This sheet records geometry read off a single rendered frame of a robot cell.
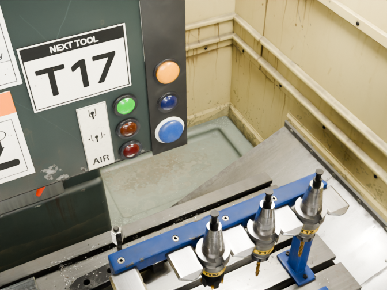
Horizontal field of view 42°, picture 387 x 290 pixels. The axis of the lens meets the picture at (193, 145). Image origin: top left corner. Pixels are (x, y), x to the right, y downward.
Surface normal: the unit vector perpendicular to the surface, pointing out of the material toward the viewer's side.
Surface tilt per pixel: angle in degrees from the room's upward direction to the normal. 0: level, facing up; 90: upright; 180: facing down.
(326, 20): 90
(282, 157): 24
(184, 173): 0
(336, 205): 0
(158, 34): 90
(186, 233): 0
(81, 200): 90
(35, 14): 90
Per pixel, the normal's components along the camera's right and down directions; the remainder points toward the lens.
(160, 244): 0.00, -0.73
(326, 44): -0.91, 0.30
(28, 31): 0.44, 0.61
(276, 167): -0.37, -0.54
